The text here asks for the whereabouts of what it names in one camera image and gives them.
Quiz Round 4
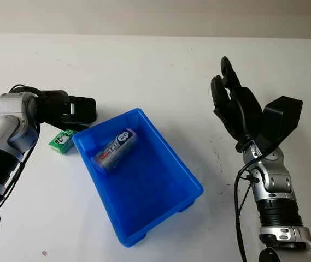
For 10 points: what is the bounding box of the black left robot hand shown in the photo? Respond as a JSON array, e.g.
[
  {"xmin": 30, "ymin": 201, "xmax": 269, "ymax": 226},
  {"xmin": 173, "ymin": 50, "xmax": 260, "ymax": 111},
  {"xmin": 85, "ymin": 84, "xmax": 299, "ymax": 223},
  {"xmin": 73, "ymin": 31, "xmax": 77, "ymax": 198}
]
[{"xmin": 36, "ymin": 89, "xmax": 91, "ymax": 132}]

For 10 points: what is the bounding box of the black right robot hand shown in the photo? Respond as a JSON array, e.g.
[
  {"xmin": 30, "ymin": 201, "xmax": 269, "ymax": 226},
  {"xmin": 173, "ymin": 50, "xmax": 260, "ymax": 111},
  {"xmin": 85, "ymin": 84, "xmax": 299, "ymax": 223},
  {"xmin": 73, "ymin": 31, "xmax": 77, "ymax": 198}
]
[{"xmin": 210, "ymin": 56, "xmax": 266, "ymax": 146}]

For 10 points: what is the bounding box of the green cardboard box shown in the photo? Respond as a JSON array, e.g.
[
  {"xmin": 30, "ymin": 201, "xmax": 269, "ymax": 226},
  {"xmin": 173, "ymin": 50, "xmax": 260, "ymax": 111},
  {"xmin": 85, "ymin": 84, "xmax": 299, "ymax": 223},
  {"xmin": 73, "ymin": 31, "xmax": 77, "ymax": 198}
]
[{"xmin": 48, "ymin": 128, "xmax": 77, "ymax": 156}]

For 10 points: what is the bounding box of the silver can with purple lid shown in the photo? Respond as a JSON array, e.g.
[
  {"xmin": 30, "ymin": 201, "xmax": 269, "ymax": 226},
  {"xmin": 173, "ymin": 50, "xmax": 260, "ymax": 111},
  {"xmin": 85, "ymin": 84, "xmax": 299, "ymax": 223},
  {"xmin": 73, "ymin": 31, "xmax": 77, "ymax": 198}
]
[{"xmin": 90, "ymin": 128, "xmax": 140, "ymax": 174}]

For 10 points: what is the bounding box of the blue plastic tray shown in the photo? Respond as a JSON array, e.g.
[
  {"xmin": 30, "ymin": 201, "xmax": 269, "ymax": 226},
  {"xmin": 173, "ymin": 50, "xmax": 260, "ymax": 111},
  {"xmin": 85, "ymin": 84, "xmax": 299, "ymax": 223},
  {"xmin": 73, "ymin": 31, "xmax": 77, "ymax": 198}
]
[{"xmin": 72, "ymin": 108, "xmax": 205, "ymax": 249}]

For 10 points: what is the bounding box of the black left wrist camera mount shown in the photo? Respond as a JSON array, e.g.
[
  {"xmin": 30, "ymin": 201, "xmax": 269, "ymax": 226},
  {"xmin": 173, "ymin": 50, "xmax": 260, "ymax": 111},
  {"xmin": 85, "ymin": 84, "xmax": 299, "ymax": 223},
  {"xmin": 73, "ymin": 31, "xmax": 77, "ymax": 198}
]
[{"xmin": 67, "ymin": 96, "xmax": 97, "ymax": 124}]

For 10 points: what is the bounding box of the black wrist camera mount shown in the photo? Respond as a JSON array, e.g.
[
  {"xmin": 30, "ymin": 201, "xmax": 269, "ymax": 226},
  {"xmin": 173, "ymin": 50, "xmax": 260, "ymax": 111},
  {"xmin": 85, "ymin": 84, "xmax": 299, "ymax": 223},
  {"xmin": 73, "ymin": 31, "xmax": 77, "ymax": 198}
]
[
  {"xmin": 253, "ymin": 96, "xmax": 304, "ymax": 154},
  {"xmin": 67, "ymin": 96, "xmax": 97, "ymax": 124}
]

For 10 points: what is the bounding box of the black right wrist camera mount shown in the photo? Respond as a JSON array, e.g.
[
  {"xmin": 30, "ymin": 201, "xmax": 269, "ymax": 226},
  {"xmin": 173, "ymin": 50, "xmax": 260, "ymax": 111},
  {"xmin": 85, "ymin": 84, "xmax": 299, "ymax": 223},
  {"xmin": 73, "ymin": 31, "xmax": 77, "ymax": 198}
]
[{"xmin": 253, "ymin": 96, "xmax": 304, "ymax": 154}]

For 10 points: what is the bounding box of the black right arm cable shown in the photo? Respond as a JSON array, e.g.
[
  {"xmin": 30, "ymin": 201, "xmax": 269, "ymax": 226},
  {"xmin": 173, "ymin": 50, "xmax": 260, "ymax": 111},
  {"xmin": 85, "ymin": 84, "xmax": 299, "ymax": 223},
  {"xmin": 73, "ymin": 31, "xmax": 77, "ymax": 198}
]
[{"xmin": 233, "ymin": 147, "xmax": 278, "ymax": 262}]

